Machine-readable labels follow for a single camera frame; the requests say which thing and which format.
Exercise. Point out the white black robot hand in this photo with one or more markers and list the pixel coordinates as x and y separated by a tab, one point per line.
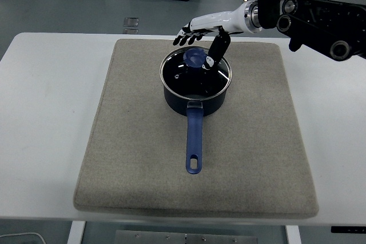
217	19

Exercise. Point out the glass lid with blue knob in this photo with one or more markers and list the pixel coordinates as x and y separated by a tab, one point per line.
193	59

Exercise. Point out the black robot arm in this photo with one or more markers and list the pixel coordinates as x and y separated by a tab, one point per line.
314	7

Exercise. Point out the square metal floor plate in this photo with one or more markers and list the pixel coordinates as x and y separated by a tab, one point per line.
131	22

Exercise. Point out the narrow metal floor plate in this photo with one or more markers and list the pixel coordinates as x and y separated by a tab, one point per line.
130	31

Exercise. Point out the dark blue saucepan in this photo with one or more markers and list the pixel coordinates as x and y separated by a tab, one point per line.
194	135

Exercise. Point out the beige fabric mat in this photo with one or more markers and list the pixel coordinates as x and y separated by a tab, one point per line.
128	141

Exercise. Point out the white table leg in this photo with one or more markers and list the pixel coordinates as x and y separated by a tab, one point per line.
292	235
76	234

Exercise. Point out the black control panel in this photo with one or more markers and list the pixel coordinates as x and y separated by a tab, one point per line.
349	229

